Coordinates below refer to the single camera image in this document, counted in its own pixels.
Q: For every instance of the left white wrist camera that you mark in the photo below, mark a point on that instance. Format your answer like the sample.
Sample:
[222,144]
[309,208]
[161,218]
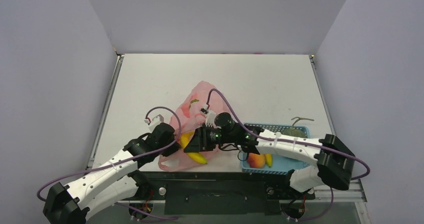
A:
[153,122]

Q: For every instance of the yellow fake banana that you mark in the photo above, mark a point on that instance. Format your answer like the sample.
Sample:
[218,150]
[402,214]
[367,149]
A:
[268,160]
[189,150]

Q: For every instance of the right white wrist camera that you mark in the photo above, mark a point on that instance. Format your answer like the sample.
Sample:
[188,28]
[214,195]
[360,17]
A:
[209,117]

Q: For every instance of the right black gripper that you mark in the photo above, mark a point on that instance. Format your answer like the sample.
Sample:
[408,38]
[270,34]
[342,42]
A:
[201,138]

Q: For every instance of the orange fake fruit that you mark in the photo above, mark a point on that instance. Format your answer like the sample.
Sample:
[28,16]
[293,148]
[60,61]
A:
[256,161]

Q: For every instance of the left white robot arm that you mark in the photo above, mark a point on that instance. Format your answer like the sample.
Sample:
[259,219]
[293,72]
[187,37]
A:
[117,179]

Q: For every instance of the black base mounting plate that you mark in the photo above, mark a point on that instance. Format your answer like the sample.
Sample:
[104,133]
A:
[215,193]

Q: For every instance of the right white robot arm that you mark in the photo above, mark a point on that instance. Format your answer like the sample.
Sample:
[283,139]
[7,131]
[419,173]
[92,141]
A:
[330,161]

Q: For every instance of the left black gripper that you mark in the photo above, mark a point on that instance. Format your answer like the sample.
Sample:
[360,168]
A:
[172,149]

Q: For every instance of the blue plastic basket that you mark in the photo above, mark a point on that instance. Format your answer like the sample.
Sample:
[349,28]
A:
[281,165]

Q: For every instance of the pink plastic bag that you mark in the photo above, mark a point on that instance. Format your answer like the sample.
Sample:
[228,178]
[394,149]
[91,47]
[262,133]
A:
[191,117]

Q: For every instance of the green fake melon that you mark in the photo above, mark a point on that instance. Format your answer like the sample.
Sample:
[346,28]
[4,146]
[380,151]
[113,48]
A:
[296,131]

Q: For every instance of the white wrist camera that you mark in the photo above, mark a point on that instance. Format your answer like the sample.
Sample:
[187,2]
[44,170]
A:
[153,122]
[209,117]

